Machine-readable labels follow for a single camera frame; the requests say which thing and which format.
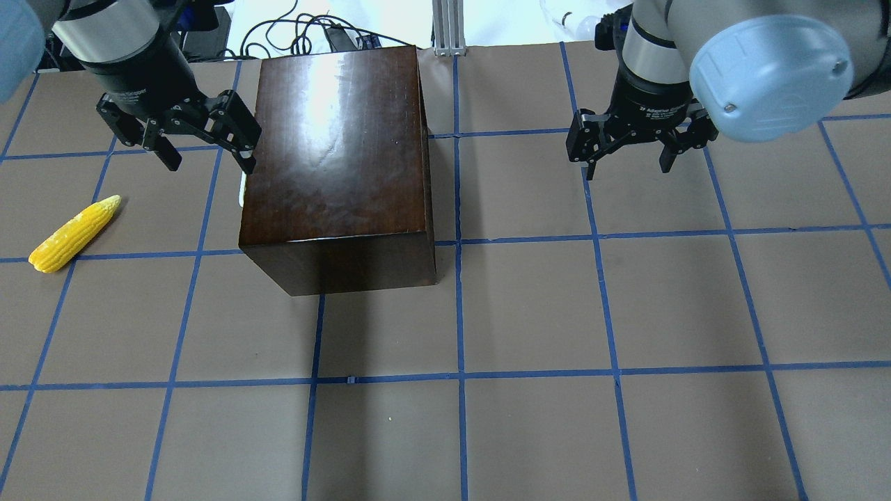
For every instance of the yellow corn cob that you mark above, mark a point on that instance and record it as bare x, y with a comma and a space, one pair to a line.
64, 244

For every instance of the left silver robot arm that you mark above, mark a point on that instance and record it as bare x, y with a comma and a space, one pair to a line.
95, 31

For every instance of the white light bulb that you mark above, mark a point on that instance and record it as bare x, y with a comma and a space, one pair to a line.
577, 20

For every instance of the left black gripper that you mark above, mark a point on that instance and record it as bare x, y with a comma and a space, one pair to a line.
144, 78

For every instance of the aluminium frame post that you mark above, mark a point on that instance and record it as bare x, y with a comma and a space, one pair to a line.
448, 37

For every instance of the dark brown wooden drawer box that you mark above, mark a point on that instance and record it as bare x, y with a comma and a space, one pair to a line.
340, 199

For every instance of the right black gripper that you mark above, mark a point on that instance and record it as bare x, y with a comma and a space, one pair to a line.
644, 97

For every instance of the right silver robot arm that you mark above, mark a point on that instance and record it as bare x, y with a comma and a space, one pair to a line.
688, 71

